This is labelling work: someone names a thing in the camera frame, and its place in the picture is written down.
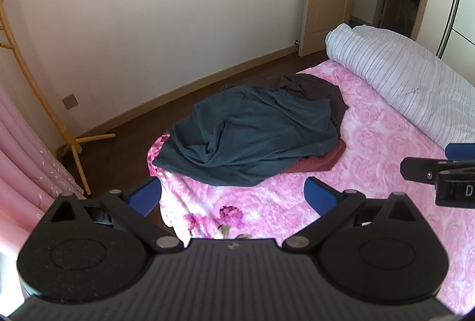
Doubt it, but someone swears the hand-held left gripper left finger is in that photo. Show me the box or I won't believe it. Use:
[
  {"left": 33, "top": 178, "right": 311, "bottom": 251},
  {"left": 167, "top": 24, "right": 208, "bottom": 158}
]
[{"left": 45, "top": 178, "right": 184, "bottom": 253}]

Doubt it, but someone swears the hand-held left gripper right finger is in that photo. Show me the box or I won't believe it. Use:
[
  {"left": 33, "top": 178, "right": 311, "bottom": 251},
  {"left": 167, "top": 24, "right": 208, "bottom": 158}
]
[{"left": 282, "top": 177, "right": 422, "bottom": 253}]

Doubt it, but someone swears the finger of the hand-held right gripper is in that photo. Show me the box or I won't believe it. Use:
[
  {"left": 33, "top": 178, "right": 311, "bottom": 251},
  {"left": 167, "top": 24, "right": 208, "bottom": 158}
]
[
  {"left": 445, "top": 143, "right": 475, "bottom": 161},
  {"left": 400, "top": 157, "right": 475, "bottom": 182}
]

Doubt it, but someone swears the dark teal long-sleeved shirt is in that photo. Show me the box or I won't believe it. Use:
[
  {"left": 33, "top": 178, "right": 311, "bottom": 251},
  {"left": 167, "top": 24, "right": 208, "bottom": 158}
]
[{"left": 152, "top": 84, "right": 340, "bottom": 188}]

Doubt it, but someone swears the rust red garment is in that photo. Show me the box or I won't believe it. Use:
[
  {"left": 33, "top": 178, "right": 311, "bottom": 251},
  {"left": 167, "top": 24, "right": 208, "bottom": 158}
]
[{"left": 282, "top": 139, "right": 347, "bottom": 173}]

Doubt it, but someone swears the pink floral bed blanket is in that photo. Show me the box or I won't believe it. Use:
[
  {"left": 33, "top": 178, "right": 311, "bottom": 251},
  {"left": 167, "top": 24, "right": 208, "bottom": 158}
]
[{"left": 146, "top": 59, "right": 475, "bottom": 314}]

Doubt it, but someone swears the striped white quilt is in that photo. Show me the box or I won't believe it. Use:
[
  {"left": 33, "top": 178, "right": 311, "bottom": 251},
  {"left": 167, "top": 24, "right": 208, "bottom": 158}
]
[{"left": 326, "top": 23, "right": 475, "bottom": 149}]

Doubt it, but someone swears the dark brown garment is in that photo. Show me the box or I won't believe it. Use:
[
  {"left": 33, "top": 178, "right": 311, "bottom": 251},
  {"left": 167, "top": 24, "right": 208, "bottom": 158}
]
[{"left": 278, "top": 73, "right": 349, "bottom": 140}]

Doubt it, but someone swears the wooden coat rack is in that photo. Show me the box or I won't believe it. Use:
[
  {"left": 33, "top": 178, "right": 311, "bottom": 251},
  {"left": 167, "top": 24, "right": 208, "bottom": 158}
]
[{"left": 0, "top": 0, "right": 116, "bottom": 196}]

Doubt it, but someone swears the pink curtain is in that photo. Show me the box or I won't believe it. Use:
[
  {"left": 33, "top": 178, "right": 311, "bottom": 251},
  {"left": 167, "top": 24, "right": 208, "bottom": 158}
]
[{"left": 0, "top": 85, "right": 88, "bottom": 258}]

